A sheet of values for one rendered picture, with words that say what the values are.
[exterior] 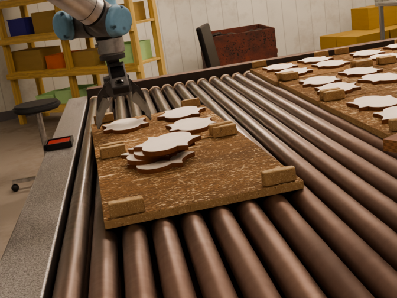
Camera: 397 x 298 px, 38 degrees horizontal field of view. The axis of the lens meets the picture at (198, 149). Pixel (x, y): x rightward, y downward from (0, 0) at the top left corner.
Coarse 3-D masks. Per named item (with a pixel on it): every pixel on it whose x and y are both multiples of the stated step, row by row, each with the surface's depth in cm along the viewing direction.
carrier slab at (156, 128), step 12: (156, 120) 167; (216, 120) 156; (96, 132) 162; (132, 132) 155; (144, 132) 154; (156, 132) 152; (168, 132) 150; (204, 132) 144; (96, 144) 148; (132, 144) 143; (96, 156) 137
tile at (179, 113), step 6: (180, 108) 173; (186, 108) 171; (192, 108) 170; (198, 108) 169; (204, 108) 170; (168, 114) 167; (174, 114) 166; (180, 114) 164; (186, 114) 163; (192, 114) 163; (198, 114) 163; (168, 120) 162; (174, 120) 161
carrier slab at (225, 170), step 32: (96, 160) 134; (192, 160) 122; (224, 160) 119; (256, 160) 116; (128, 192) 108; (160, 192) 105; (192, 192) 103; (224, 192) 100; (256, 192) 99; (128, 224) 96
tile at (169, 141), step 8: (160, 136) 128; (168, 136) 127; (176, 136) 126; (184, 136) 125; (192, 136) 124; (200, 136) 124; (144, 144) 123; (152, 144) 122; (160, 144) 121; (168, 144) 120; (176, 144) 119; (184, 144) 118; (144, 152) 118; (152, 152) 117; (160, 152) 116; (168, 152) 117
